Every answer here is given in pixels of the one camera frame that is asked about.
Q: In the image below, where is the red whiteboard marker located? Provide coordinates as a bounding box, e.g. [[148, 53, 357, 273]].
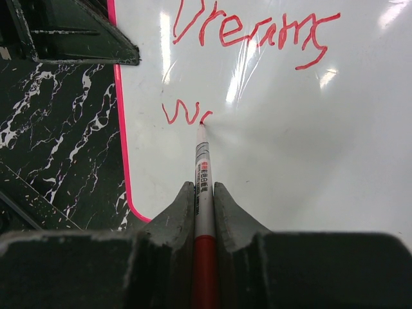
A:
[[191, 122, 220, 308]]

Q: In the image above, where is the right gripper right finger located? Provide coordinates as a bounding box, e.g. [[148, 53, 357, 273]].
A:
[[214, 182, 411, 308]]

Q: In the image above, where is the pink framed whiteboard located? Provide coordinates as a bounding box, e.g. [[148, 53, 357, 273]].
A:
[[108, 1, 411, 244]]

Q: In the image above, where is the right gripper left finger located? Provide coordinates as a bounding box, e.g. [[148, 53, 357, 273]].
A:
[[1, 182, 194, 308]]

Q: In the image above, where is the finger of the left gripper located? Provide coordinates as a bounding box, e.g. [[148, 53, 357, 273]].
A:
[[1, 0, 140, 66]]

